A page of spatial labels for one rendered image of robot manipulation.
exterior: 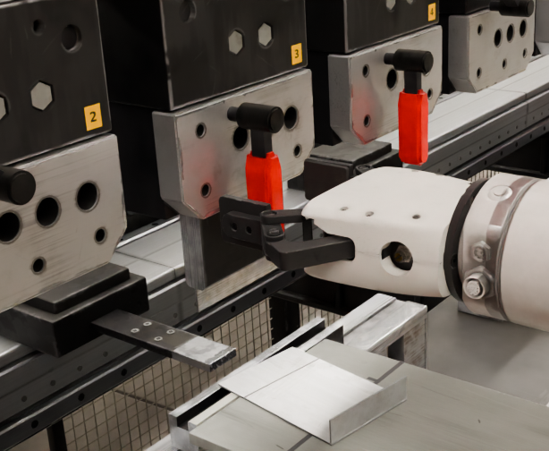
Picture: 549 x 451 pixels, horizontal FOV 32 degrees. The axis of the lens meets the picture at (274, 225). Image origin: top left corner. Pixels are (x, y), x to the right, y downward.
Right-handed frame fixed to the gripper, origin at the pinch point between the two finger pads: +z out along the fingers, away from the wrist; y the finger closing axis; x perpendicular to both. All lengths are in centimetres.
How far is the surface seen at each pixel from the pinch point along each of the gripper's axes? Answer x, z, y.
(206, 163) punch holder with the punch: 2.9, 3.5, -3.0
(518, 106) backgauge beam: -22, 32, 107
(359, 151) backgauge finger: -15, 29, 53
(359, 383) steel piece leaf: -18.2, -0.8, 8.2
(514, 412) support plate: -18.4, -12.8, 11.2
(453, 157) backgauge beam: -24, 32, 84
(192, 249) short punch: -5.2, 8.0, -0.6
